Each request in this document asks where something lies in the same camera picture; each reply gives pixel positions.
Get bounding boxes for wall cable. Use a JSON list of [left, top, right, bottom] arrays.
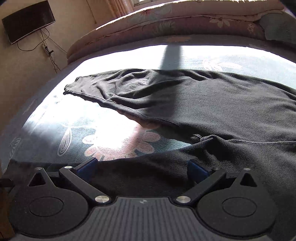
[[16, 27, 68, 73]]

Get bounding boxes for green grey pillow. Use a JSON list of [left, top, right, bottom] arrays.
[[259, 12, 296, 48]]

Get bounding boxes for folded floral quilt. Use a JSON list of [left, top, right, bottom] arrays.
[[67, 1, 284, 63]]

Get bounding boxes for wall power strip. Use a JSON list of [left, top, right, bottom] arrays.
[[43, 45, 54, 56]]

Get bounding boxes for grey patterned bed sheet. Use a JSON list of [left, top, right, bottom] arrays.
[[1, 35, 295, 170]]

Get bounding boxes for left pink curtain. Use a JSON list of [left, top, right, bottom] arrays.
[[106, 0, 134, 18]]

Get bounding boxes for black sweatpants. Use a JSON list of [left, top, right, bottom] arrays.
[[5, 69, 295, 240]]

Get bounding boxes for wall mounted television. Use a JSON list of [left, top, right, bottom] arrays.
[[2, 1, 56, 45]]

